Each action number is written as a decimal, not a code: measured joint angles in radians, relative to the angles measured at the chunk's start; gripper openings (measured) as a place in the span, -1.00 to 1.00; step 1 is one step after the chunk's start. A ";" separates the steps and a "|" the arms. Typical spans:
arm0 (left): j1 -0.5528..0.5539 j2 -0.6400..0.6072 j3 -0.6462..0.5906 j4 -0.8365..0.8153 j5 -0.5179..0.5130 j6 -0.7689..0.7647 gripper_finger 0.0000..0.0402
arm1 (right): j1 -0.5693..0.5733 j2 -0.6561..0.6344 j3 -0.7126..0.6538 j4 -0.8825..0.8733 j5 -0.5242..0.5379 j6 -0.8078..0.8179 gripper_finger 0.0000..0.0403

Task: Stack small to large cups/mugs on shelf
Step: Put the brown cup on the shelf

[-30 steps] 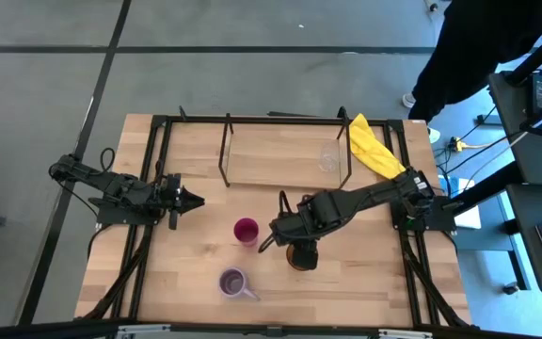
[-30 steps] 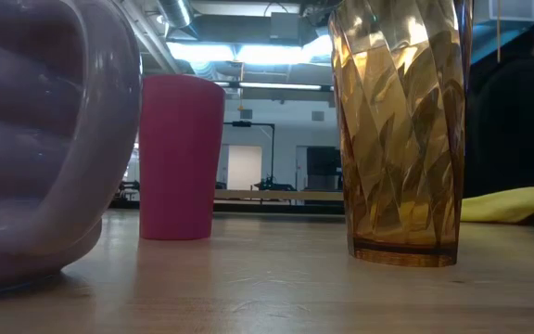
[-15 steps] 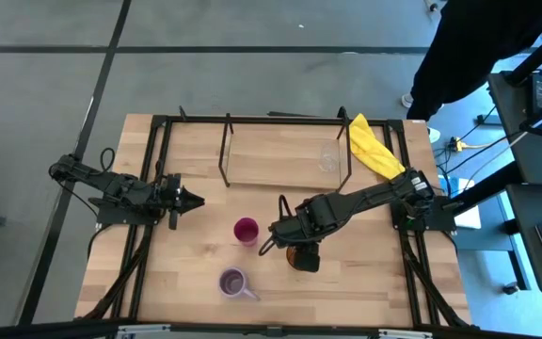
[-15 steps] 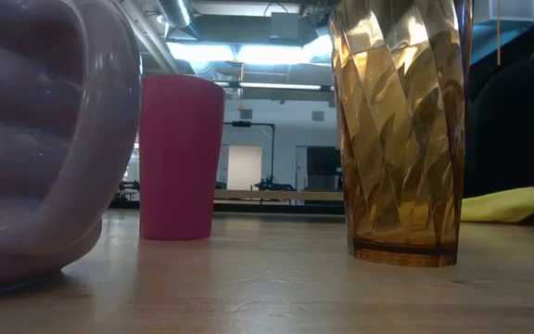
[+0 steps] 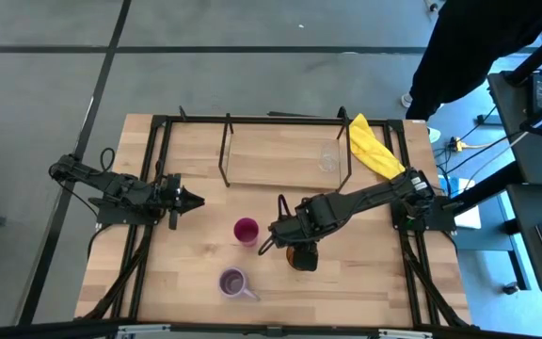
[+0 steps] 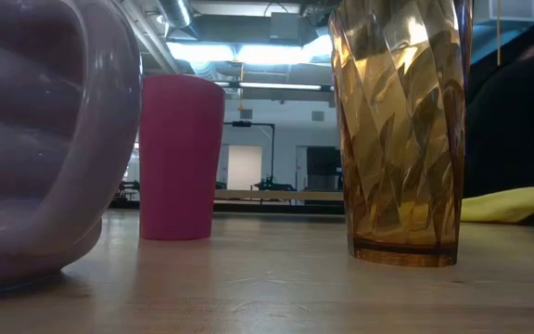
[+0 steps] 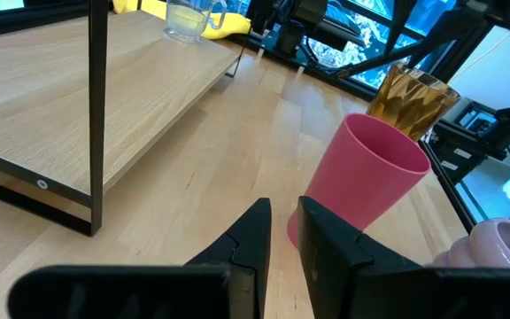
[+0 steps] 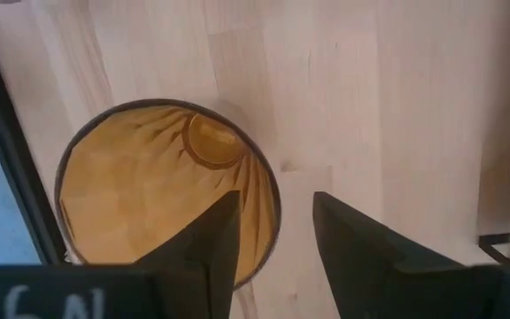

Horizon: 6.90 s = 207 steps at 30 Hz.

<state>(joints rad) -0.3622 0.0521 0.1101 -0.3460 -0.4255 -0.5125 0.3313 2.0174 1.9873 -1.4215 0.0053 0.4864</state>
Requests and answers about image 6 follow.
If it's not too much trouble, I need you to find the red plastic cup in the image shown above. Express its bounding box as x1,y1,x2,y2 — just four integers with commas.
138,74,227,241

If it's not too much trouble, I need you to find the purple ribbed ceramic mug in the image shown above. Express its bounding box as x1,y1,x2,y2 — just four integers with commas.
0,0,143,294

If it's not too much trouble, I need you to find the long ceiling light tube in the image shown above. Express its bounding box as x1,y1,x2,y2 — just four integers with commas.
210,81,334,92

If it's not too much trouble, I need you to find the amber faceted plastic tumbler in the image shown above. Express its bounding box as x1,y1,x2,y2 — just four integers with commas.
327,0,475,269

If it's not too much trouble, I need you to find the yellow cloth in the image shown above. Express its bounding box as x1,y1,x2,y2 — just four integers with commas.
460,186,534,225

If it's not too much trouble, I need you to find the bright ceiling light panel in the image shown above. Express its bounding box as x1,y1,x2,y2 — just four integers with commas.
165,34,334,66

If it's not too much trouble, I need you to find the black background stand frame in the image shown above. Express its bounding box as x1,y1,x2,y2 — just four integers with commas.
223,120,276,189

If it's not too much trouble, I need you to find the background wooden table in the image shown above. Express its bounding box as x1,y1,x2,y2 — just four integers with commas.
214,188,345,203

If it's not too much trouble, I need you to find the black background cabinet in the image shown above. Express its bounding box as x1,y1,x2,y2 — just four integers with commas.
306,146,343,192

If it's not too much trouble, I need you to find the grey ceiling box unit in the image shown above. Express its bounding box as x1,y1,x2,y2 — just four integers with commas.
269,11,306,46

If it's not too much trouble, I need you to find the white door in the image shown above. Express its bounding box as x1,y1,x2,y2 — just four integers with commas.
227,145,263,190

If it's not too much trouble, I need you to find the silver ceiling duct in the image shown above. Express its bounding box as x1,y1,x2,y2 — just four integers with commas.
157,0,195,29

